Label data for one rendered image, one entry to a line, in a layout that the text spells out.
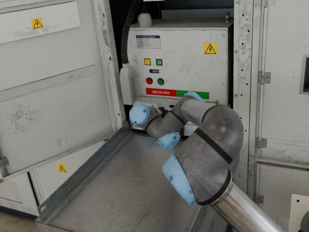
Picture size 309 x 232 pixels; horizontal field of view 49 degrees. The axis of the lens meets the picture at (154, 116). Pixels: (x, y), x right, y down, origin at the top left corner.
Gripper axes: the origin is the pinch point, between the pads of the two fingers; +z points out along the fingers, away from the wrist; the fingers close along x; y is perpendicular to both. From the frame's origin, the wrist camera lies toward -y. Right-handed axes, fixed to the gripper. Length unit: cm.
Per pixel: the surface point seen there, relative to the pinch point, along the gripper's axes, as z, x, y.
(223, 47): -1.9, 32.9, 21.9
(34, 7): -37, 39, -49
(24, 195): 47, -64, -119
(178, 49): -1.0, 31.5, 1.6
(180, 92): 9.2, 13.8, 1.5
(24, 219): 58, -84, -126
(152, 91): 9.7, 13.1, -13.0
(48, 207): -39, -39, -28
